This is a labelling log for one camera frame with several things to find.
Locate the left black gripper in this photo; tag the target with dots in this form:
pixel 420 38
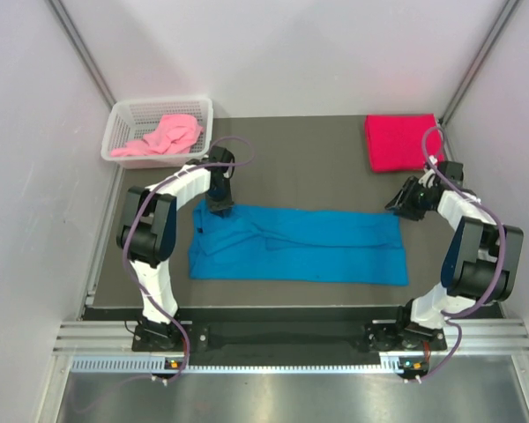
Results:
pixel 225 204

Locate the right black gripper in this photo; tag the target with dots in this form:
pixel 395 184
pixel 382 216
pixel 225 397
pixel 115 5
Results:
pixel 402 203

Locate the blue t shirt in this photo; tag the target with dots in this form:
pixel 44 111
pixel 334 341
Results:
pixel 264 243

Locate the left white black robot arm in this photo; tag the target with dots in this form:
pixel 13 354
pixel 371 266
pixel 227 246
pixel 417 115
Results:
pixel 147 237

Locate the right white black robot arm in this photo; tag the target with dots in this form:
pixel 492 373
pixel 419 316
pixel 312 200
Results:
pixel 480 265

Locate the folded red t shirt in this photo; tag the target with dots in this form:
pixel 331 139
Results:
pixel 394 141

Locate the pink t shirt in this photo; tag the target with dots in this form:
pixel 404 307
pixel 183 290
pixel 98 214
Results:
pixel 175 134

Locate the white plastic basket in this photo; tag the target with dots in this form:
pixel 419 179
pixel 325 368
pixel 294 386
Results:
pixel 132 119

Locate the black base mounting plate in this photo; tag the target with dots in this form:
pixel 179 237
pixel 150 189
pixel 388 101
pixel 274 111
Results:
pixel 298 336

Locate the slotted grey cable duct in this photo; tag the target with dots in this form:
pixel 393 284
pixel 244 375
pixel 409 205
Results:
pixel 167 366

